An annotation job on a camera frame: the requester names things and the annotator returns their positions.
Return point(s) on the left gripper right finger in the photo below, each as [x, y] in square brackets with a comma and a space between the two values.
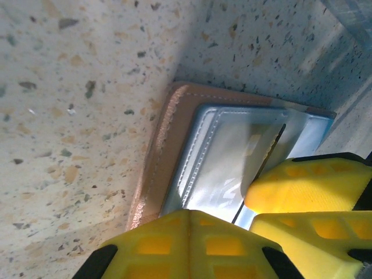
[223, 247]

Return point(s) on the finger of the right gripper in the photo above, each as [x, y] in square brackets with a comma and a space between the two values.
[305, 189]
[325, 250]

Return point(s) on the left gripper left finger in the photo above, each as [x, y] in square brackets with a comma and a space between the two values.
[154, 247]

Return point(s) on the silver credit card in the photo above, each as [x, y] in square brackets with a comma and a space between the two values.
[226, 168]

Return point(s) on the brown leather card holder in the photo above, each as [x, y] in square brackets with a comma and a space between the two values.
[162, 139]

